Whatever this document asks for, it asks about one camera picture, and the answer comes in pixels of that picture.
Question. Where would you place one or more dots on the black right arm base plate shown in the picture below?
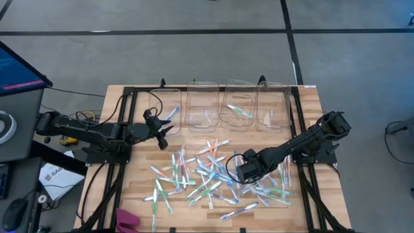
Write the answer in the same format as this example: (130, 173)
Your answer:
(323, 158)

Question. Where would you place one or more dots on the black knob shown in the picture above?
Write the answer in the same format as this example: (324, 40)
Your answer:
(47, 140)

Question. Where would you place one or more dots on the grey stand foot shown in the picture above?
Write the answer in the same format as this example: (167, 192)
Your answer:
(404, 126)

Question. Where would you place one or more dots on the white tape roll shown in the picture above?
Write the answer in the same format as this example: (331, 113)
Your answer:
(39, 199)

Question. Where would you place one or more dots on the grey desk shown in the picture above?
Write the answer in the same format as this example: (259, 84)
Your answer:
(26, 123)

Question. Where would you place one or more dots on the black desk beam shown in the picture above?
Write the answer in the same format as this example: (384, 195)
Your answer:
(58, 158)

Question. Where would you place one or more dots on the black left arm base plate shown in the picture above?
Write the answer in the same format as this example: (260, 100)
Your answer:
(97, 158)

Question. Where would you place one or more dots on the computer monitor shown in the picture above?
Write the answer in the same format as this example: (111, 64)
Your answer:
(16, 74)

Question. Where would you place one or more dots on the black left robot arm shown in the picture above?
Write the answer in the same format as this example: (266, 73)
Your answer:
(97, 132)

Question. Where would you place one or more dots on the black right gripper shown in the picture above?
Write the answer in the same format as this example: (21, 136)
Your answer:
(247, 171)

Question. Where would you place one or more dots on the yellow clamp tool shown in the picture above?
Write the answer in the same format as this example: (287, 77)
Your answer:
(69, 140)

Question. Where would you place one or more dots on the white round device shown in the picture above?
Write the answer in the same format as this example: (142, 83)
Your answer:
(8, 129)

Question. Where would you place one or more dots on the green toothbrush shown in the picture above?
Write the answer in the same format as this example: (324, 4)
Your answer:
(174, 165)
(168, 180)
(284, 193)
(154, 207)
(199, 188)
(275, 198)
(240, 111)
(207, 192)
(282, 178)
(163, 195)

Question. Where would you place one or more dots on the white label strip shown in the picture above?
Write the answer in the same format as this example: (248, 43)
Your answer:
(310, 86)

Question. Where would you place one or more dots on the black keyboard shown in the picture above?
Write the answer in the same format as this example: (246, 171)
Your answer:
(4, 181)

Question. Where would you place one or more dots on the magenta cloth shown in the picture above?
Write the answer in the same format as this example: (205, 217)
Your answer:
(126, 221)

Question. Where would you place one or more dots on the black computer mouse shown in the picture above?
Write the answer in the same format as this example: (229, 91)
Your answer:
(14, 213)

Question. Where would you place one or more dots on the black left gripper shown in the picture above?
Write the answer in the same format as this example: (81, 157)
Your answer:
(154, 127)

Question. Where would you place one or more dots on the clear plastic bin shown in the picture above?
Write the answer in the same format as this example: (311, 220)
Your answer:
(239, 94)
(202, 97)
(168, 97)
(273, 97)

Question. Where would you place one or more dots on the white printed booklet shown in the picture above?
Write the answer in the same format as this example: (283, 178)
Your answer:
(59, 181)

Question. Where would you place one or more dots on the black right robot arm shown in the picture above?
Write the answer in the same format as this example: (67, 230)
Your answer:
(291, 145)

